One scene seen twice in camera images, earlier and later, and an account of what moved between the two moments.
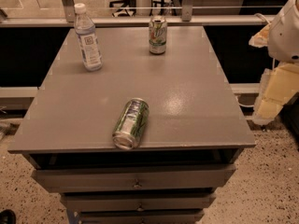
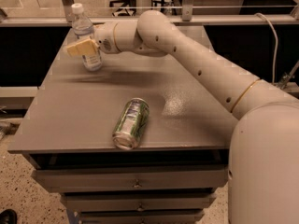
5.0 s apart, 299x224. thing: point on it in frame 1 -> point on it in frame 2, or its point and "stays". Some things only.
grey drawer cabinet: (194, 134) stays
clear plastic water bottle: (88, 40) stays
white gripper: (285, 35) -> (105, 38)
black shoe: (7, 217) stays
